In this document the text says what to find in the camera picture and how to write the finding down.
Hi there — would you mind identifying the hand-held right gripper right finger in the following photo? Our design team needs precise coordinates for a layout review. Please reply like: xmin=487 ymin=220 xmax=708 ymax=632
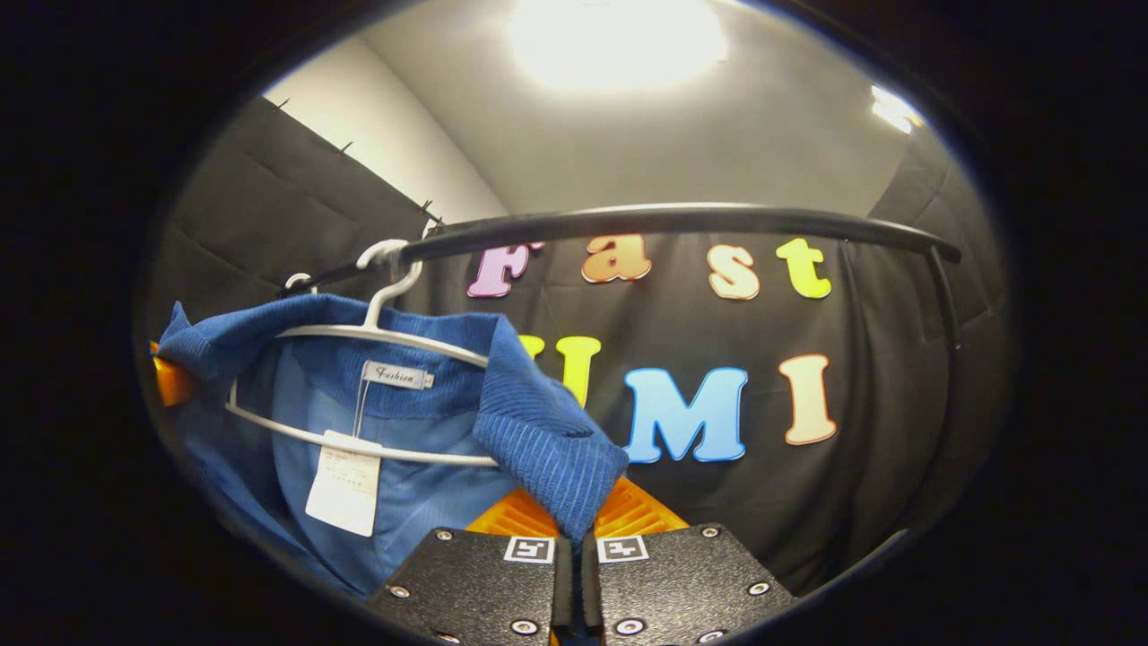
xmin=581 ymin=476 xmax=796 ymax=646

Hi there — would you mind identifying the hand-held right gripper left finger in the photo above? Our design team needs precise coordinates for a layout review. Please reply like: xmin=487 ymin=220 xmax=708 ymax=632
xmin=366 ymin=487 xmax=576 ymax=646

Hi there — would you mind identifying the blue corduroy jacket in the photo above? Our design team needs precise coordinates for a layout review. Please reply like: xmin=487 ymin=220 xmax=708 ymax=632
xmin=157 ymin=294 xmax=631 ymax=599

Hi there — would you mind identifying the black metal clothes rack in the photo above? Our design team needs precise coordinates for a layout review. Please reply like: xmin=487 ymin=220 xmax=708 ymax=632
xmin=278 ymin=204 xmax=966 ymax=539

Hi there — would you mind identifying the black backdrop cloth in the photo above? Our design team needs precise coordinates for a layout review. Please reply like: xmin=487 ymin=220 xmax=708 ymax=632
xmin=135 ymin=94 xmax=1019 ymax=598

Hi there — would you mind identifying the square ceiling light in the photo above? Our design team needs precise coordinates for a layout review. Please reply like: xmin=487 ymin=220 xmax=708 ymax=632
xmin=870 ymin=85 xmax=925 ymax=135

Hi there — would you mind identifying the large round ceiling light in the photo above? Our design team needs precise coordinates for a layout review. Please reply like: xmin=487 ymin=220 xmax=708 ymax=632
xmin=507 ymin=0 xmax=729 ymax=95

